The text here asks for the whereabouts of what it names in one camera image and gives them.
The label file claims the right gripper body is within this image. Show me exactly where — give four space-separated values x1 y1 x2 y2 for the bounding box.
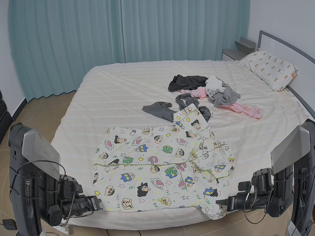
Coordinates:
226 193 249 212

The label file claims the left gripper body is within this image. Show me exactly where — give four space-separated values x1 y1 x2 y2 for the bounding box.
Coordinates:
82 195 102 212

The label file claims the white printed pyjama top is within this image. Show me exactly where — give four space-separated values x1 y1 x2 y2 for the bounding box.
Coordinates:
92 105 237 219

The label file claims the bed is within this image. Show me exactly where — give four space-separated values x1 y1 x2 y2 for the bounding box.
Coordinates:
45 30 315 236

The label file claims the black power adapter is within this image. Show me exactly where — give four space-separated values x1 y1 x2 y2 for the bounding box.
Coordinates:
2 219 16 230

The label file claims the pink garment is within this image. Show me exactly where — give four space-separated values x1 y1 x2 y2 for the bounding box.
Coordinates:
180 87 262 119

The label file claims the dark grey garment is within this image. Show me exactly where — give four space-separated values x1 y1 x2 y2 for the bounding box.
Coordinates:
142 94 213 123

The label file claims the white garment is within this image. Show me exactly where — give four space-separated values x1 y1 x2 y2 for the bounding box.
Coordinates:
205 76 229 96

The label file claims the black garment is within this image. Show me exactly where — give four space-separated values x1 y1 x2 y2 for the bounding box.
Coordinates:
168 74 209 92

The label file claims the white printed pillow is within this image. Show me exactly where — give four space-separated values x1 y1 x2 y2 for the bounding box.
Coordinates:
239 49 299 92

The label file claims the grey bedside table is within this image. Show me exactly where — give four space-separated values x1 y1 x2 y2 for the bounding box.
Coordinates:
222 36 256 61

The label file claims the blue-green curtain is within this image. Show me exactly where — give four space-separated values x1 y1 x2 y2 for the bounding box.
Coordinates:
121 0 251 63
9 0 125 103

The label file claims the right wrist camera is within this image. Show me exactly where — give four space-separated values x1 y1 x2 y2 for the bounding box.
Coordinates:
238 181 252 194

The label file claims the black cable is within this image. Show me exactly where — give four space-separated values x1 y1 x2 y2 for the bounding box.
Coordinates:
244 209 269 225
10 160 66 196

